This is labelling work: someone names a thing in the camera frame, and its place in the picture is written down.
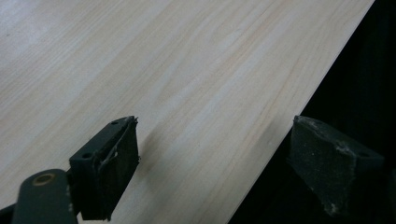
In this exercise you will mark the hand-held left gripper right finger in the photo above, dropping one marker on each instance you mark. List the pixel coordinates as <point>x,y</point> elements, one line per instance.
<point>327,165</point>

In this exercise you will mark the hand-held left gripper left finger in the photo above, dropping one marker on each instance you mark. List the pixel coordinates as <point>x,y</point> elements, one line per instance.
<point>106,168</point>

